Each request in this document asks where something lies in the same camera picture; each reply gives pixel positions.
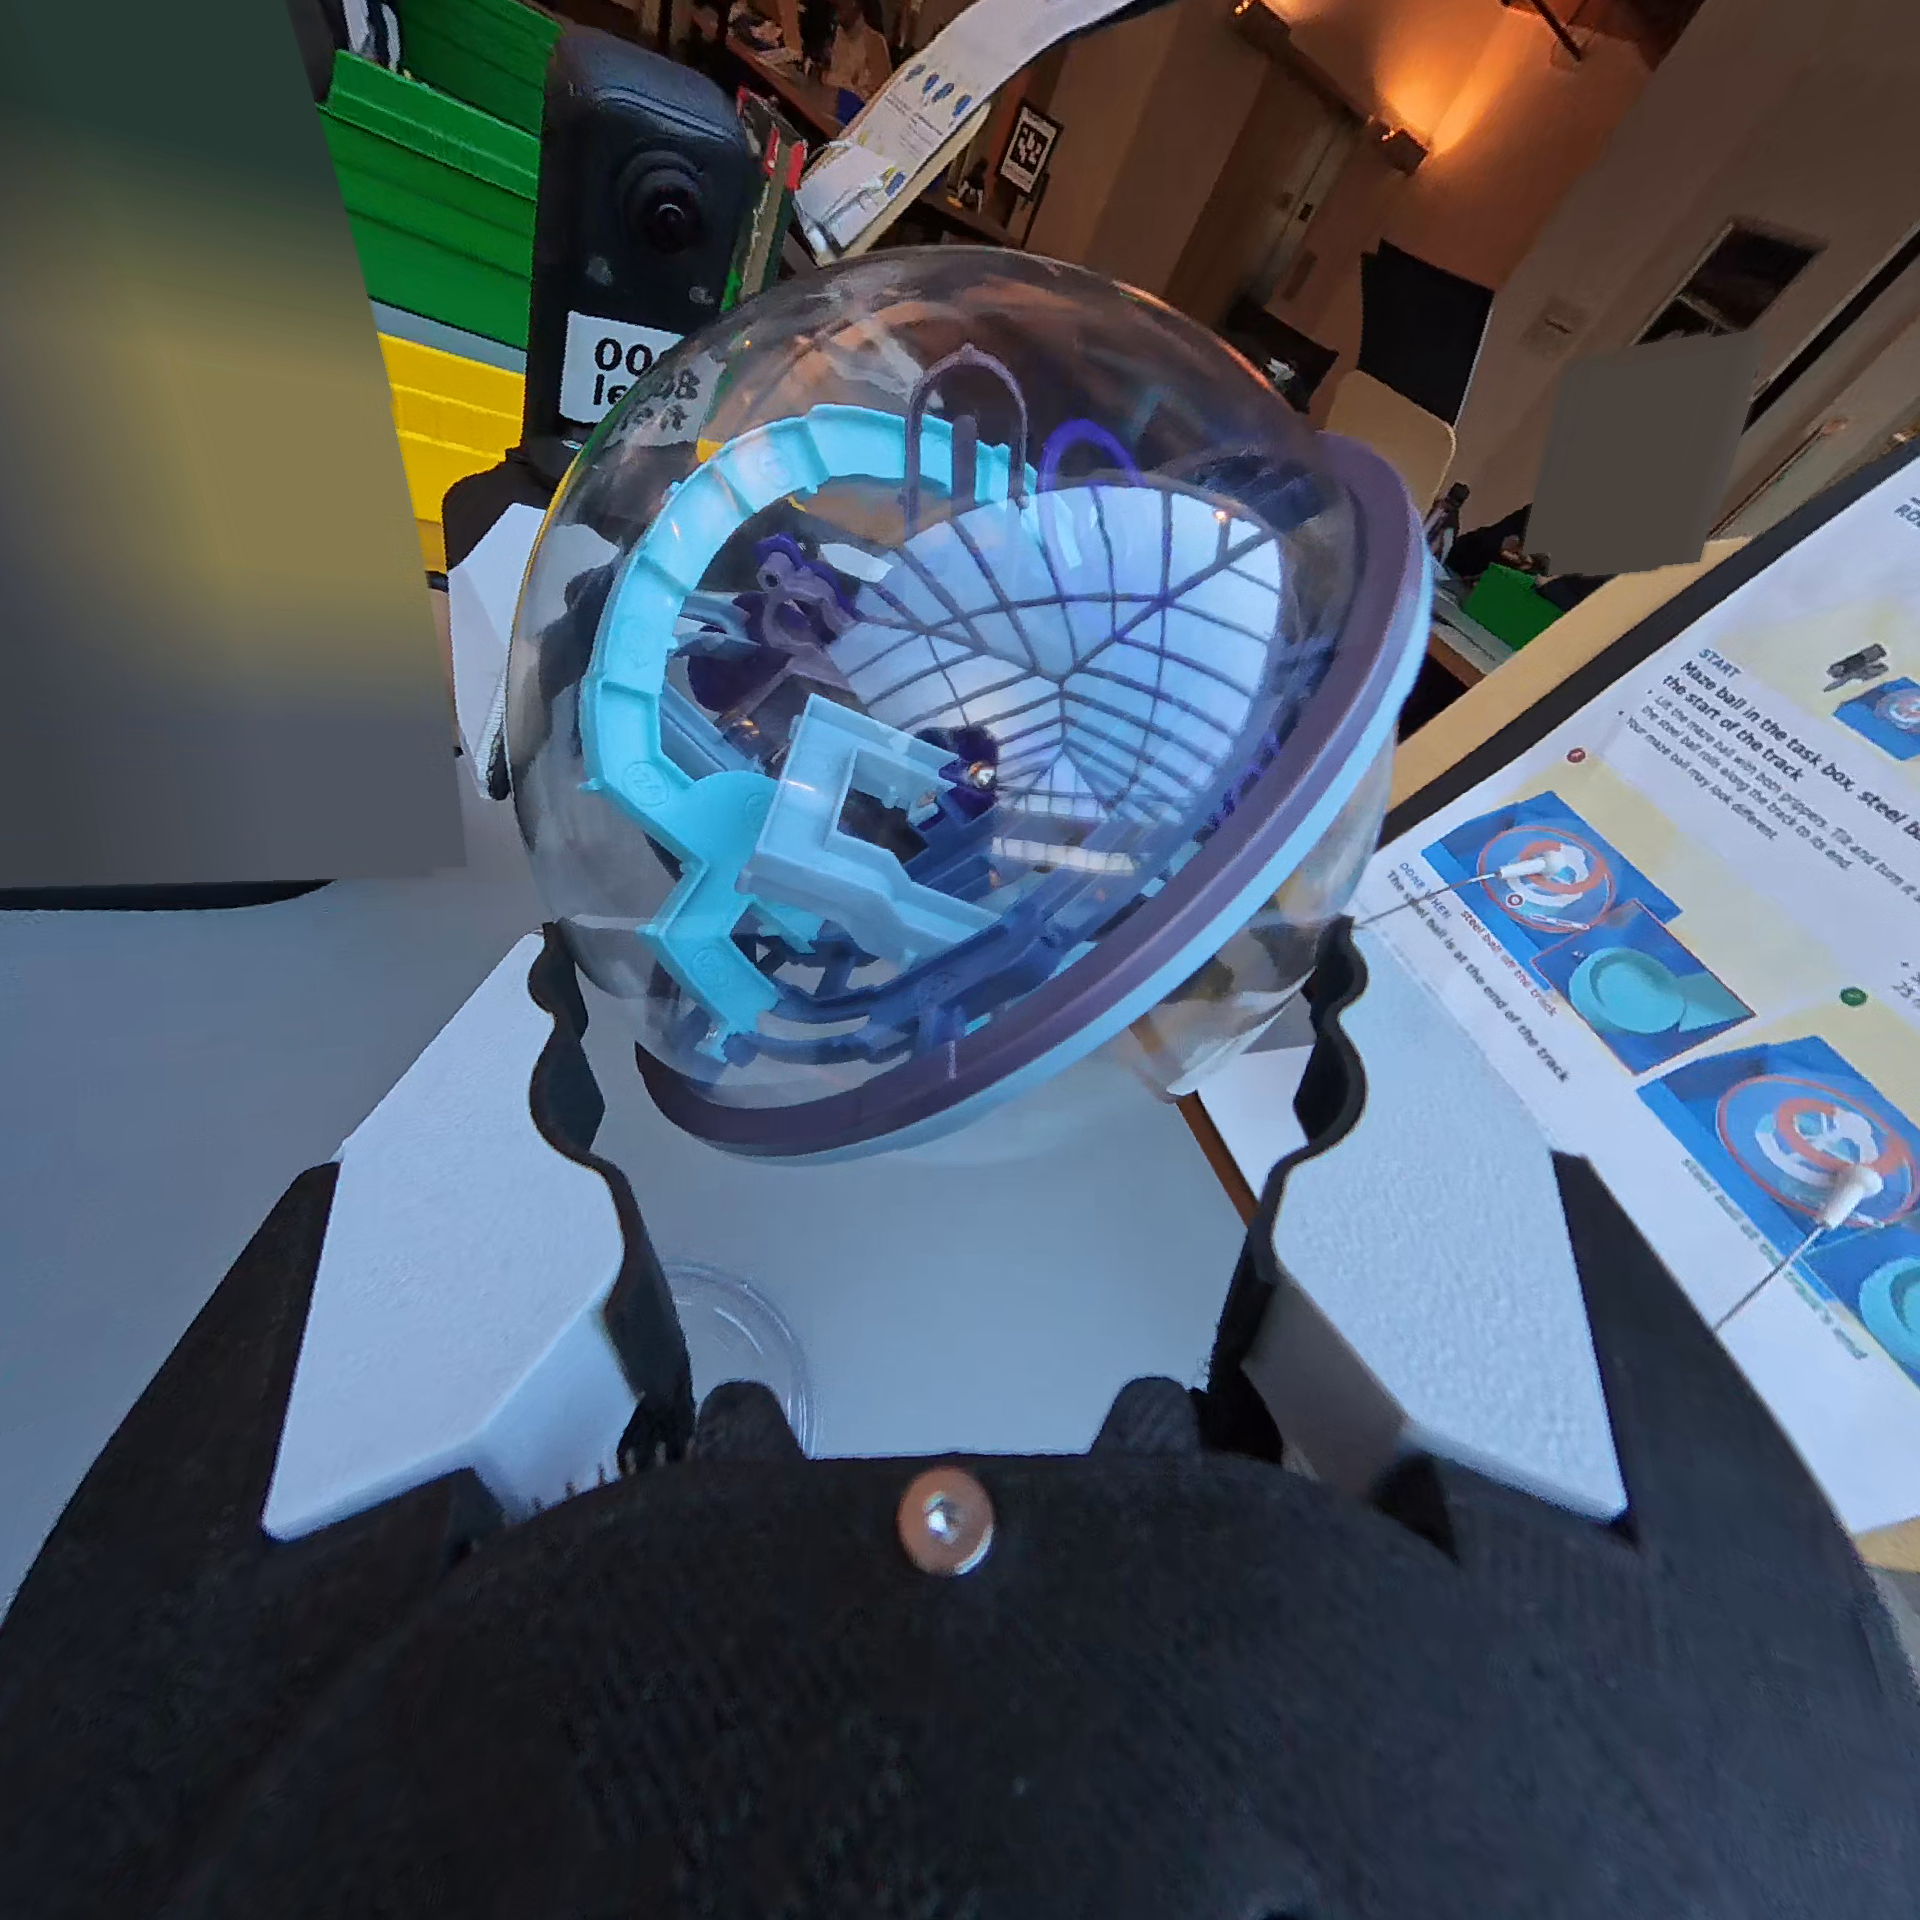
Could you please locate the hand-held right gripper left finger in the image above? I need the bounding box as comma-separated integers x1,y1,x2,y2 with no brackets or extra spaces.
263,929,696,1543

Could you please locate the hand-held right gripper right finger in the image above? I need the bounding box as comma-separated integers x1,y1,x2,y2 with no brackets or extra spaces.
1204,914,1632,1523

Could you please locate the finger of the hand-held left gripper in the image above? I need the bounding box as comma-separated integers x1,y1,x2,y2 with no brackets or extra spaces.
449,499,559,804

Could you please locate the clear plastic ball stand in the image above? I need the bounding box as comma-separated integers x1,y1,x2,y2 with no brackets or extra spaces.
660,1260,824,1460

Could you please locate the clear maze ball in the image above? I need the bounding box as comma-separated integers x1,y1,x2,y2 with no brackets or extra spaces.
503,247,1430,1164

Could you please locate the red and green package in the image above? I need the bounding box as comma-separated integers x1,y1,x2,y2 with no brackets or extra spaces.
739,86,817,301

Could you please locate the green plastic bin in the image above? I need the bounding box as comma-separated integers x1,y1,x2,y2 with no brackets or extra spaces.
319,0,565,355

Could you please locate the printed instruction sheet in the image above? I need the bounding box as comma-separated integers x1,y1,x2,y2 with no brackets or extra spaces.
1350,451,1920,1535

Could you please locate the small green bin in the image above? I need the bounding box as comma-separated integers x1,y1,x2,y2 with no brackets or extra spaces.
1463,566,1567,663

